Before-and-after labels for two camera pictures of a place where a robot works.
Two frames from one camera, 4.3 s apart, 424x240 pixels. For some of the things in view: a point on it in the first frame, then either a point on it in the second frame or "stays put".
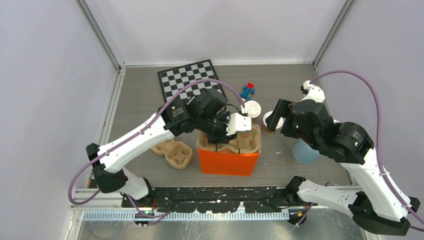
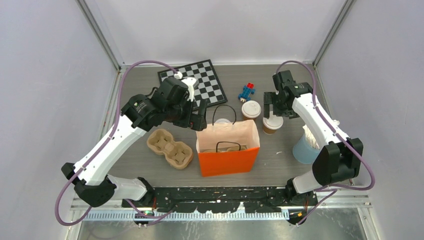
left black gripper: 222,137 to 198,122
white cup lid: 267,114 stays put
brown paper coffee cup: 266,131 stays put
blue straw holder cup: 304,153 stays put
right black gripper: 281,109 to 269,98
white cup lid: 253,109 stays put
